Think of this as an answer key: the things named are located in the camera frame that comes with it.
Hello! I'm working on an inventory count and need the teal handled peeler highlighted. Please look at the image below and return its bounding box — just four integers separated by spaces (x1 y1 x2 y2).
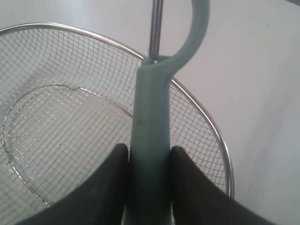
124 0 210 225

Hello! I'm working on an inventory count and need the oval wire mesh basket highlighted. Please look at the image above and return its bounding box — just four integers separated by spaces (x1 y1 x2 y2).
0 22 235 208

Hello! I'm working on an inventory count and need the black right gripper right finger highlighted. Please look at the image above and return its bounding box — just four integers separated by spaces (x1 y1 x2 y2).
169 146 300 225

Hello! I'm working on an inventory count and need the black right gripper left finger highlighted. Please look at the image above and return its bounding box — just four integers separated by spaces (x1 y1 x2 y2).
19 143 129 225

